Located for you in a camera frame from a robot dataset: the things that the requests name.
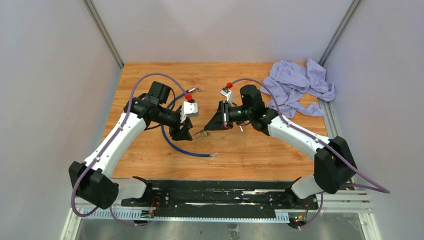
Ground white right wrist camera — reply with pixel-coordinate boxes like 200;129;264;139
220;87;235;105

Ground blue cable lock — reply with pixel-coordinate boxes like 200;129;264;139
160;91;218;158

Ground crumpled light blue cloth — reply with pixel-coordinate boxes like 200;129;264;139
260;58;336;119

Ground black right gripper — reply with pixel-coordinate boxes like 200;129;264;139
204;101;253;132

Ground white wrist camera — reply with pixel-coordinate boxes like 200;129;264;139
180;101;199;123
220;87;235;105

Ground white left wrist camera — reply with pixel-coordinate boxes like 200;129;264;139
180;101;199;123

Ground black-head padlock key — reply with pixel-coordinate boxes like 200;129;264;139
236;121;250;132

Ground aluminium base frame rails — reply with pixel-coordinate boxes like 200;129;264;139
75;187;372;225

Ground brass padlock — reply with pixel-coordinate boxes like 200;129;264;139
192;129;207;140

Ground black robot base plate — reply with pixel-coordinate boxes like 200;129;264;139
121;179;320;219

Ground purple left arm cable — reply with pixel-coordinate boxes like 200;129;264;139
70;72;194;227

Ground aluminium corner rail right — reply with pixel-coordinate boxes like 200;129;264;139
318;0;363;67

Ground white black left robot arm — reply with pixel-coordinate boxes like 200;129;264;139
68;81;199;210

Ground aluminium corner rail left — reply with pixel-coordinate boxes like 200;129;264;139
82;0;125;70

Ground aluminium corner rail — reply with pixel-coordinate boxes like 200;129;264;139
82;0;125;70
318;0;363;67

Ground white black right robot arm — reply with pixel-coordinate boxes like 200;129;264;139
204;84;356;209

